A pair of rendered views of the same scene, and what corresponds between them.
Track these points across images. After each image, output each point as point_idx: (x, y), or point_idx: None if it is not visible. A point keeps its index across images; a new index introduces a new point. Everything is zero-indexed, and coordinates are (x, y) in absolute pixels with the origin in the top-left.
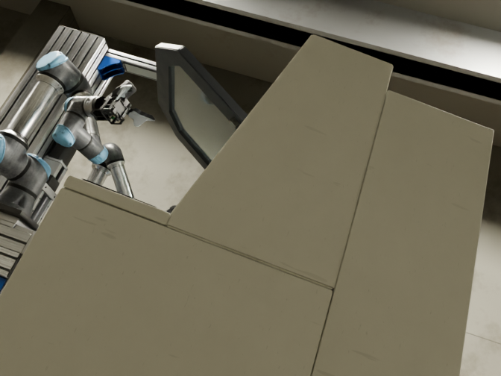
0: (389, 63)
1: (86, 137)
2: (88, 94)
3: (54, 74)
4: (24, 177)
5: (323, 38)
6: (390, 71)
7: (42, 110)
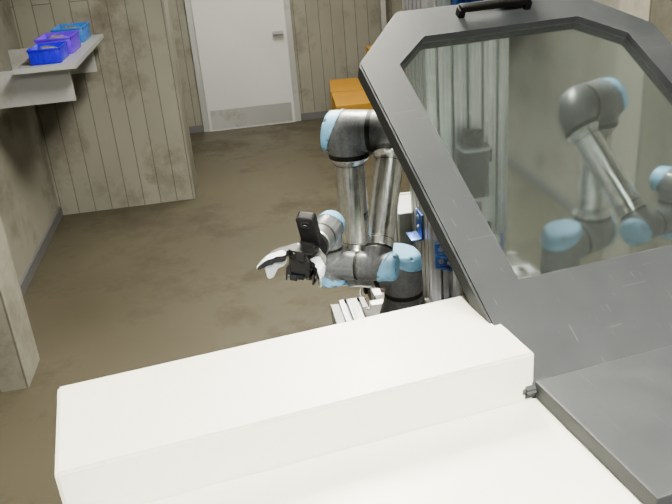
0: (55, 472)
1: (346, 269)
2: (380, 151)
3: (332, 154)
4: (383, 286)
5: (57, 399)
6: (58, 488)
7: (351, 202)
